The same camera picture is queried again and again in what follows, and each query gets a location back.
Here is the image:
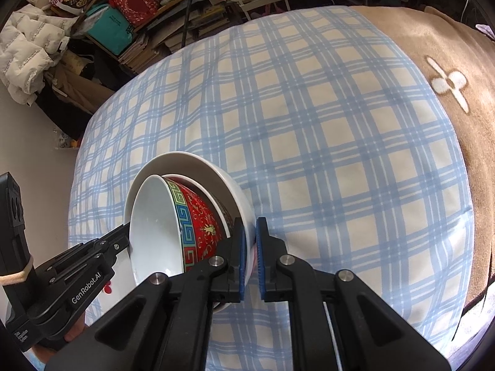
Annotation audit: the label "person's left hand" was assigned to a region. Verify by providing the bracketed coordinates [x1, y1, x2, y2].
[64, 312, 89, 343]

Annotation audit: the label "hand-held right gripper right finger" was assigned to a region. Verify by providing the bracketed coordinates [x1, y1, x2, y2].
[255, 216, 451, 371]

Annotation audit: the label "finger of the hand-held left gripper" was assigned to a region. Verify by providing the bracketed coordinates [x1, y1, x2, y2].
[71, 222, 132, 254]
[96, 239, 131, 264]

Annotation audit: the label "small red patterned bowl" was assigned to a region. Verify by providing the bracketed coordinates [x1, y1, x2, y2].
[129, 175, 229, 289]

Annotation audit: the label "green pole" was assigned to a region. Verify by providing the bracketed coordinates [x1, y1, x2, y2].
[182, 0, 202, 42]

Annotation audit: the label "stack of books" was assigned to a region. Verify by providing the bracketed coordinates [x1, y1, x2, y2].
[118, 33, 164, 75]

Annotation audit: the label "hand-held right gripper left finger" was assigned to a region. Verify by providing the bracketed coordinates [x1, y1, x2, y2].
[44, 216, 248, 371]

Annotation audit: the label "plastic bag of toys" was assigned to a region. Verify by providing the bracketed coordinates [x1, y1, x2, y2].
[58, 131, 84, 152]

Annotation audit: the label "teal bag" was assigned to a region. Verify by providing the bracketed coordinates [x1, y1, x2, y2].
[83, 4, 135, 57]

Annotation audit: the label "white puffer jacket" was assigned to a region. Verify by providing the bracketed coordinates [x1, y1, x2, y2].
[0, 6, 73, 106]

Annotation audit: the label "large white bowl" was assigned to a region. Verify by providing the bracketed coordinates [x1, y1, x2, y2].
[124, 151, 258, 313]

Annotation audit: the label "beige trousers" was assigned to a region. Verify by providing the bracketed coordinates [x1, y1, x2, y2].
[44, 49, 117, 133]

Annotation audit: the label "blue plaid blanket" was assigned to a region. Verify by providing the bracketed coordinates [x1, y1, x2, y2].
[67, 6, 476, 371]

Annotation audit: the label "pile of magazines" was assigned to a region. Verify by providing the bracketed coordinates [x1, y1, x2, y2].
[155, 3, 233, 52]

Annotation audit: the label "deep cherry print plate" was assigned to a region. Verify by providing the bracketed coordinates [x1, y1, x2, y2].
[97, 249, 134, 307]

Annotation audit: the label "beige cord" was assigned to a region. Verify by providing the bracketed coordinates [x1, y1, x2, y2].
[0, 256, 35, 287]

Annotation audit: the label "wooden shelf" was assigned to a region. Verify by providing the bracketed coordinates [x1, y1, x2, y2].
[77, 0, 230, 75]

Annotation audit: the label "brown floral blanket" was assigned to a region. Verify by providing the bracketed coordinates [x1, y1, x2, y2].
[348, 5, 495, 308]

